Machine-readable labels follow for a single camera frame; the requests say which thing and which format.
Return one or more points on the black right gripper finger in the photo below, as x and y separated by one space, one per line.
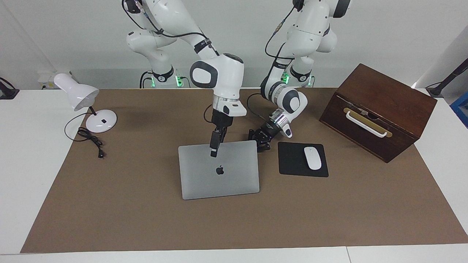
214 146
222 136

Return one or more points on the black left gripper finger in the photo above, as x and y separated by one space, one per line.
254 135
263 144

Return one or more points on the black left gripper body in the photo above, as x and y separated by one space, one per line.
268 131

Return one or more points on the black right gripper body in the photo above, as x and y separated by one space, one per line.
221 122

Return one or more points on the silver grey laptop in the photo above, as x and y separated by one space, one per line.
204 179

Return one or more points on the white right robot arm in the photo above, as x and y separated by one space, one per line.
226 76

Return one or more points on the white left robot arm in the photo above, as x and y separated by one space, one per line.
310 33

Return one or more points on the black mouse pad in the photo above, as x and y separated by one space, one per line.
290 160

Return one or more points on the white computer mouse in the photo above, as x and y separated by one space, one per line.
313 159

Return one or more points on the brown table mat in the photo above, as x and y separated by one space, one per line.
234 223

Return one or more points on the dark brown wooden box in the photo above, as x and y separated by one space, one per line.
387 95

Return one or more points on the white desk lamp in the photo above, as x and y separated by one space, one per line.
78 93

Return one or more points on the white power strip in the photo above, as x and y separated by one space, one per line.
45 82

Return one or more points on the black tripod pole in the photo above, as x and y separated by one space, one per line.
449 76

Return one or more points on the blue crate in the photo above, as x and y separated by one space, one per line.
461 109

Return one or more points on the black bracket mount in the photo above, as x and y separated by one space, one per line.
7 91

